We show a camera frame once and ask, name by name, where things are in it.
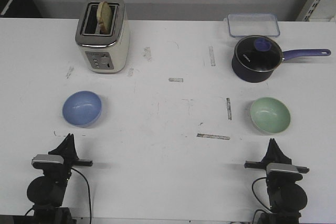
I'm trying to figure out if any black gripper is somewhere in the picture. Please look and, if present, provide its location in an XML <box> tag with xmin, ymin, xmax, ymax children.
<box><xmin>42</xmin><ymin>133</ymin><xmax>93</xmax><ymax>182</ymax></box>
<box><xmin>244</xmin><ymin>138</ymin><xmax>309</xmax><ymax>182</ymax></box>

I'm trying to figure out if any green bowl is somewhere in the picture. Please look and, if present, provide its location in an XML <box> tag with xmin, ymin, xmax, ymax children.
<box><xmin>249</xmin><ymin>97</ymin><xmax>291</xmax><ymax>134</ymax></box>

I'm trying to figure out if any blue bowl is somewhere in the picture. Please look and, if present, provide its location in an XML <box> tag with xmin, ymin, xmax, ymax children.
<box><xmin>62</xmin><ymin>91</ymin><xmax>102</xmax><ymax>127</ymax></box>

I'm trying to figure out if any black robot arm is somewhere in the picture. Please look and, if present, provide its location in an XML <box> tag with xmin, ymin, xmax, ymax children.
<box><xmin>244</xmin><ymin>138</ymin><xmax>310</xmax><ymax>223</ymax></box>
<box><xmin>27</xmin><ymin>133</ymin><xmax>93</xmax><ymax>223</ymax></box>

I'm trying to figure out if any dark blue saucepan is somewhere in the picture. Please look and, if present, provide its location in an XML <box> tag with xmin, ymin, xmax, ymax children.
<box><xmin>232</xmin><ymin>48</ymin><xmax>331</xmax><ymax>83</ymax></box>

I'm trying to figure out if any glass pot lid blue knob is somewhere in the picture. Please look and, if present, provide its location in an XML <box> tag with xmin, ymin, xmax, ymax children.
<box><xmin>235</xmin><ymin>35</ymin><xmax>282</xmax><ymax>72</ymax></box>

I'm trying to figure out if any cream and chrome toaster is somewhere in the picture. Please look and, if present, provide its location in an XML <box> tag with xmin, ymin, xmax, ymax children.
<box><xmin>75</xmin><ymin>0</ymin><xmax>130</xmax><ymax>73</ymax></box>

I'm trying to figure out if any clear plastic food container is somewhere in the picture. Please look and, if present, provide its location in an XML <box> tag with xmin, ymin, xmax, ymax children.
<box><xmin>224</xmin><ymin>13</ymin><xmax>280</xmax><ymax>38</ymax></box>

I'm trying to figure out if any slice of toast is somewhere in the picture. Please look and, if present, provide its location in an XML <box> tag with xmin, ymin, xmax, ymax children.
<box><xmin>96</xmin><ymin>2</ymin><xmax>112</xmax><ymax>34</ymax></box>

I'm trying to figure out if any black box in corner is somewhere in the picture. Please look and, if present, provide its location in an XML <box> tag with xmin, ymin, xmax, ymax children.
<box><xmin>1</xmin><ymin>0</ymin><xmax>43</xmax><ymax>18</ymax></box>

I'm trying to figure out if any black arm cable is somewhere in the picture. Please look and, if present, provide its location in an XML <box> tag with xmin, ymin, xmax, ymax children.
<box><xmin>71</xmin><ymin>167</ymin><xmax>92</xmax><ymax>222</ymax></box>
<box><xmin>251</xmin><ymin>177</ymin><xmax>274</xmax><ymax>222</ymax></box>

